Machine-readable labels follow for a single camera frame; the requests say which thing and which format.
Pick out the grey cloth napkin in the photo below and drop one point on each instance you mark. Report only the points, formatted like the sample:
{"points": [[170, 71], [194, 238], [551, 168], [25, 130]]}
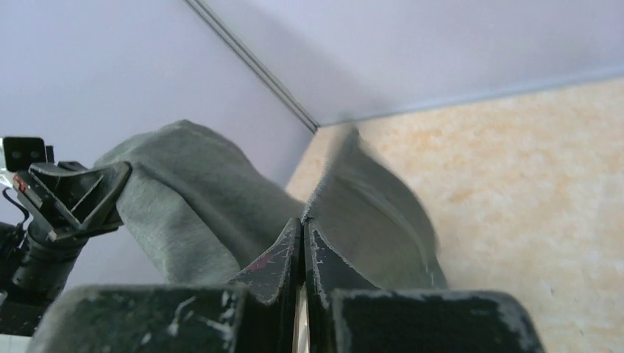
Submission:
{"points": [[202, 212]]}

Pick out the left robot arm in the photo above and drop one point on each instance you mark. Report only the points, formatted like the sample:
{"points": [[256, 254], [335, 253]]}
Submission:
{"points": [[34, 271]]}

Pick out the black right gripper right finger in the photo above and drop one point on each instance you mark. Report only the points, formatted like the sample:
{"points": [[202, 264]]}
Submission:
{"points": [[325, 271]]}

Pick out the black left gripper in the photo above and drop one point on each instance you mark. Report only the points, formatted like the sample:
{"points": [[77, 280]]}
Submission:
{"points": [[67, 199]]}

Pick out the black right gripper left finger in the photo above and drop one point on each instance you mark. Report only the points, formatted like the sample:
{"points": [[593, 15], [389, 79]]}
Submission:
{"points": [[265, 319]]}

